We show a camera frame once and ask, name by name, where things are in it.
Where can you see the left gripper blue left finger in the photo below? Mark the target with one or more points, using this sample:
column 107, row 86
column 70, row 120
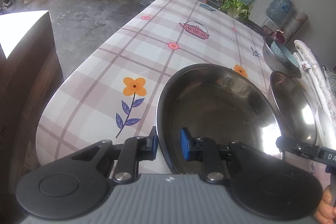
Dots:
column 130, row 153

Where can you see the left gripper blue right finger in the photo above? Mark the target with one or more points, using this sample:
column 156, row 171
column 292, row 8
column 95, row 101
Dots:
column 205, row 151

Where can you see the steel plate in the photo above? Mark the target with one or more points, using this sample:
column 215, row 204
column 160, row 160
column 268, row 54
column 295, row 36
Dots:
column 325, row 129

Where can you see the large steel bowl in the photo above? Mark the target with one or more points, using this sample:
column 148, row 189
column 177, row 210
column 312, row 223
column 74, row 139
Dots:
column 215, row 102

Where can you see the teal ceramic bowl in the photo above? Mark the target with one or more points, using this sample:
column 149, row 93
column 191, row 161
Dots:
column 284, row 55

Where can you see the right hand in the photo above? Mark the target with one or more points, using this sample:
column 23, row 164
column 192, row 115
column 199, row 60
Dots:
column 325, row 213

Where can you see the plaid floral tablecloth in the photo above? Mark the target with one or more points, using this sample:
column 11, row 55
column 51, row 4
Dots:
column 113, row 93

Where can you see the white quilted blanket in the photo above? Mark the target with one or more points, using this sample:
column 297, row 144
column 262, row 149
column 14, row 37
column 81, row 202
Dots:
column 323, row 88

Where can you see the purple red cabbage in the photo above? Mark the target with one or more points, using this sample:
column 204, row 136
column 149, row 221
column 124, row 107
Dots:
column 277, row 36

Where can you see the green leafy cabbage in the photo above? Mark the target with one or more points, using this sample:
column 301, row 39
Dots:
column 235, row 9

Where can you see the blue water dispenser bottle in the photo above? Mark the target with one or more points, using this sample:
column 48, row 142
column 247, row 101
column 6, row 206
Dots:
column 278, row 10

